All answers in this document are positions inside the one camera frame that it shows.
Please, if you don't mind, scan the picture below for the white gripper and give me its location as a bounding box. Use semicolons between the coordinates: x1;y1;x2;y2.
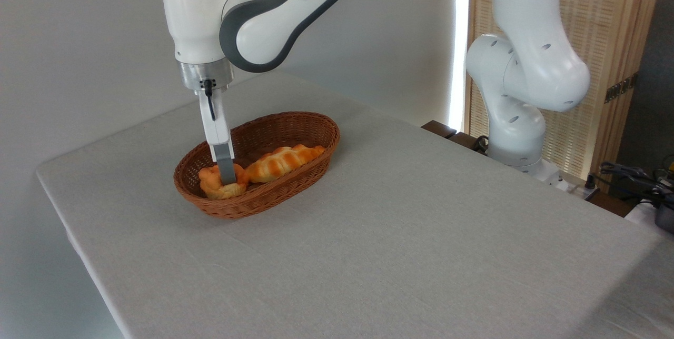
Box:
198;89;239;186

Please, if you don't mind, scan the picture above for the round golden bread roll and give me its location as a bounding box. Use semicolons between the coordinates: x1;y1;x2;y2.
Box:
199;163;249;201

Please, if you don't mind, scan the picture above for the long braided bread loaf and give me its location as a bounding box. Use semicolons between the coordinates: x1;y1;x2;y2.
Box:
245;144;326;183

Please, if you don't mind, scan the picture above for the brown wicker oval basket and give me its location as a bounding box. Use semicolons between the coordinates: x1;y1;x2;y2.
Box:
173;112;341;220

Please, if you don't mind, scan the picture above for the grey tablecloth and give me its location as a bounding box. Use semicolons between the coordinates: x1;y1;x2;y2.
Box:
36;72;674;339

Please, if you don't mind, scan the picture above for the dark wooden side table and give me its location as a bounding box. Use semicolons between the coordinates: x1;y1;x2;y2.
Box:
421;120;490;156

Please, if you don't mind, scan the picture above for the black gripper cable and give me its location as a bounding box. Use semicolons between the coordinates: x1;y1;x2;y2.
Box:
203;79;217;122

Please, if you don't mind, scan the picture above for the black cable bundle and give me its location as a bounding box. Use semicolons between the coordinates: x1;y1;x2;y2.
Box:
586;161;674;209

